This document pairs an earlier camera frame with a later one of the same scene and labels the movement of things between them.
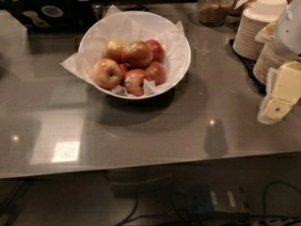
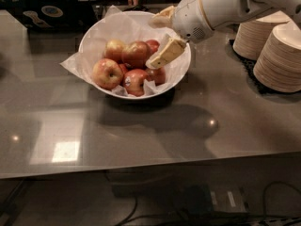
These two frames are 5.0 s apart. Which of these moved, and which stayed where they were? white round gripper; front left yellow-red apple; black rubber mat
Moved: white round gripper
Stayed: black rubber mat; front left yellow-red apple
